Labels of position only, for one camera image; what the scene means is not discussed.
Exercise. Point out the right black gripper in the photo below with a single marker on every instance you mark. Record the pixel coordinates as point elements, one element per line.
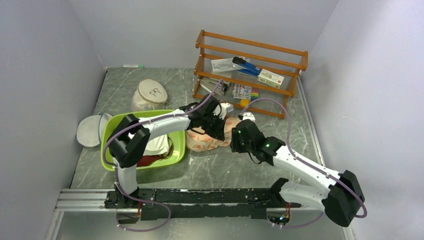
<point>234,144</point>

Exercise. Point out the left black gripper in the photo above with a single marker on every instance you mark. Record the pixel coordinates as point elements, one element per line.
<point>219,131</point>

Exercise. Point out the floral mesh laundry bag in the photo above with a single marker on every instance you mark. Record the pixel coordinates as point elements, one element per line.
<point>198,142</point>

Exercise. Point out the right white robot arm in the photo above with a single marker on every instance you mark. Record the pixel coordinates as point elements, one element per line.
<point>338,195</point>

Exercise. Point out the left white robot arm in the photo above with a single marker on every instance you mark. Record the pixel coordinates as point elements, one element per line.
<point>126,181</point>

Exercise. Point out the grey black stapler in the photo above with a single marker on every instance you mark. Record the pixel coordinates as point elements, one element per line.
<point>209,84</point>

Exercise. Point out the green plastic basin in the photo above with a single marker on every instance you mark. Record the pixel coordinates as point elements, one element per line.
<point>125,130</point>

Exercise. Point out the coloured marker pack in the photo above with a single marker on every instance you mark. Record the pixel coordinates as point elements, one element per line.
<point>241,91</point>

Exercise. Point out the white plastic packet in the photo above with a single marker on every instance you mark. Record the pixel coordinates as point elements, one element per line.
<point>224,65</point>

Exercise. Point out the orange wooden shelf rack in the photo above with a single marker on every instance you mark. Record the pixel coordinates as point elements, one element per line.
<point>280,60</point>

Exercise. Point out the white garment in basin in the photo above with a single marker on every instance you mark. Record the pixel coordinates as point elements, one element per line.
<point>159,146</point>

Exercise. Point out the blue stapler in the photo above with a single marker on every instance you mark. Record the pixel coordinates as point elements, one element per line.
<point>247,67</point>

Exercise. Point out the white staples box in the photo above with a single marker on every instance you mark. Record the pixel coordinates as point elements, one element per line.
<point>270,78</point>

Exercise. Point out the dark red garment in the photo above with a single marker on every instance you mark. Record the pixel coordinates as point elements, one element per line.
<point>147,160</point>

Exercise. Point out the white green marker pen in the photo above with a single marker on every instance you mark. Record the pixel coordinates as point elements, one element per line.
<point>133,66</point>

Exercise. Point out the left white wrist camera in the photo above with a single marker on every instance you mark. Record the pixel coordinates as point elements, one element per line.
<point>227,108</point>

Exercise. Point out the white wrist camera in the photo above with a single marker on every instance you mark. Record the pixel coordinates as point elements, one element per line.
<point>227,108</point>
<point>247,116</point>

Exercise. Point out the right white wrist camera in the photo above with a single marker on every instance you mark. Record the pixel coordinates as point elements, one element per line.
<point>247,116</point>

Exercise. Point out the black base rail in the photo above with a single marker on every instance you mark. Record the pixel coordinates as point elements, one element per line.
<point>160,203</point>

